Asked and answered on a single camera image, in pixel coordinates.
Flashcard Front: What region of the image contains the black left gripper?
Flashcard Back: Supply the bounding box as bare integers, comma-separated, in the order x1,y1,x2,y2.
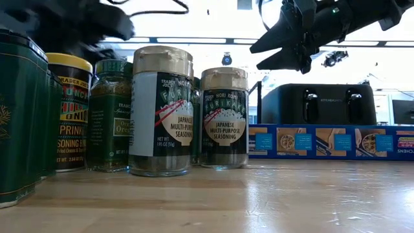
76,4,136,42

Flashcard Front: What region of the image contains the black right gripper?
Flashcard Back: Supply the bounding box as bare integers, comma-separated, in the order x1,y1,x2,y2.
249,0,325,75

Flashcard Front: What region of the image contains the yellow-lidded crunchy onion jar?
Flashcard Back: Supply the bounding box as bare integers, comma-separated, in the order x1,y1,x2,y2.
46,52,94,173

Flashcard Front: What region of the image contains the tan-lidded furikake seasoning jar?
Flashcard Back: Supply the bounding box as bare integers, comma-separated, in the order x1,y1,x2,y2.
199,67,250,170
128,45,195,178

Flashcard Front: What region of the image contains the long blue wrap box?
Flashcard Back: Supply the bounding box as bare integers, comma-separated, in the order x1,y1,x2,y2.
248,124,414,162

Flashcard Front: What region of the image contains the dark green spice tin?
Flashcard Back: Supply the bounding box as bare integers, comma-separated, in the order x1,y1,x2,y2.
48,73,64,178
0,28,49,208
41,68,54,182

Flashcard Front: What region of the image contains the black four-slot toaster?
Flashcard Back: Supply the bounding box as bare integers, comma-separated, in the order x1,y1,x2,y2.
261,83,378,126

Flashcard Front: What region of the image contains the long overhead light bar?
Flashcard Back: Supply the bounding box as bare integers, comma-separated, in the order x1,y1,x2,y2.
102,36,414,49

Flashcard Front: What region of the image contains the black monitor screen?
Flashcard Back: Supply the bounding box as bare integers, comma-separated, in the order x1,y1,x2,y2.
391,99,414,126

